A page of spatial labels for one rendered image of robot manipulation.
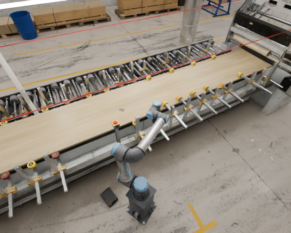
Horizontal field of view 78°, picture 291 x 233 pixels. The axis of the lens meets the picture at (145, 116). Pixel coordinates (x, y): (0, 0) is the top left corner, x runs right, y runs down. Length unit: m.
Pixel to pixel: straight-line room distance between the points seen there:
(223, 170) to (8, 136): 3.05
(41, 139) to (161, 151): 1.81
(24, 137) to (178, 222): 2.24
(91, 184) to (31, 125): 1.18
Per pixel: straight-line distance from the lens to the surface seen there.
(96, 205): 2.86
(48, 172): 2.55
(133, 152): 1.44
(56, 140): 2.40
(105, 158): 2.32
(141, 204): 2.17
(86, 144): 2.37
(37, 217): 3.09
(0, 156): 2.59
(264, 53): 4.08
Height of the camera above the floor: 2.69
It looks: 48 degrees down
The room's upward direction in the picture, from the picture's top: 1 degrees clockwise
